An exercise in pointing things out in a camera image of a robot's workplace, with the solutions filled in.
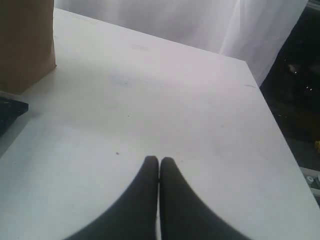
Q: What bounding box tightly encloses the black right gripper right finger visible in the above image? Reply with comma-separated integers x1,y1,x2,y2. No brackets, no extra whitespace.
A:
159,157,247,240

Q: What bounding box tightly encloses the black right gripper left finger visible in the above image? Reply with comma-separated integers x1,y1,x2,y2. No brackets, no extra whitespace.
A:
69,156,159,240

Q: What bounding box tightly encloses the brown paper shopping bag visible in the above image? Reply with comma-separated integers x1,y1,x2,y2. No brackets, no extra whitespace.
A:
0,0,56,94

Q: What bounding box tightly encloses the spaghetti packet dark blue top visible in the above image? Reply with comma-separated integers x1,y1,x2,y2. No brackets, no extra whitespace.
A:
0,96,29,137

